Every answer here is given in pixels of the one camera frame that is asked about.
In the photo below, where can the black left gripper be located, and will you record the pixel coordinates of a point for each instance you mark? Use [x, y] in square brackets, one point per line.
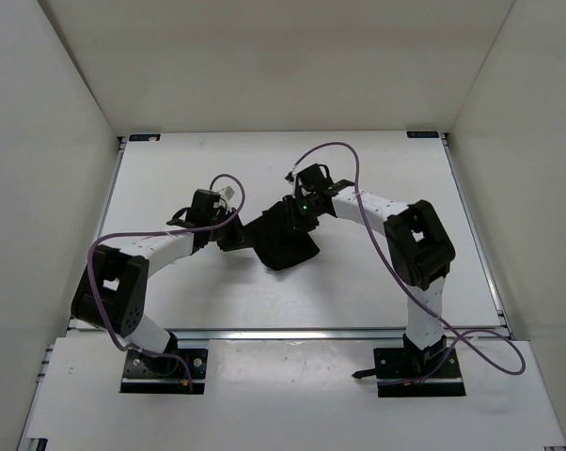
[239, 238]

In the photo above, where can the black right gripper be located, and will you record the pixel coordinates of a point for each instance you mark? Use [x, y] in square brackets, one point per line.
[299, 224]

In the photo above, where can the black skirt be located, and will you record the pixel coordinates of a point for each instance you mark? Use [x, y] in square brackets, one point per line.
[276, 243]

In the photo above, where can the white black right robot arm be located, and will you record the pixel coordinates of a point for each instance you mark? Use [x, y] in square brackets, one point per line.
[418, 246]

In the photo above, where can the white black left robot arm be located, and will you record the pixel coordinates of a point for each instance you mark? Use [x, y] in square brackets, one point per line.
[112, 291]

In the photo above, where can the right blue corner label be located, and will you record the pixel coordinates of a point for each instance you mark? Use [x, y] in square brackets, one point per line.
[422, 135]

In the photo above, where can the blue corner label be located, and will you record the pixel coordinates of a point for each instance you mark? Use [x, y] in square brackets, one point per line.
[144, 137]
[422, 135]

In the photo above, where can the left blue corner label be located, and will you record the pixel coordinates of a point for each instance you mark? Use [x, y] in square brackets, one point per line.
[144, 137]

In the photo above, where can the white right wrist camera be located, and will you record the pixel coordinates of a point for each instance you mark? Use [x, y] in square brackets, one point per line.
[294, 182]

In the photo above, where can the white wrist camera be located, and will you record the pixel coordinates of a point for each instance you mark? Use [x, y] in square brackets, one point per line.
[226, 194]
[294, 182]

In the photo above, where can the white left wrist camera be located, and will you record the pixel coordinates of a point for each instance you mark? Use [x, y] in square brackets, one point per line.
[226, 194]

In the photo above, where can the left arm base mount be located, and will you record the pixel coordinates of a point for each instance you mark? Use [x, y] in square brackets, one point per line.
[145, 376]

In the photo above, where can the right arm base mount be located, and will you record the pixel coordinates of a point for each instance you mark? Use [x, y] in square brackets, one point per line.
[402, 373]

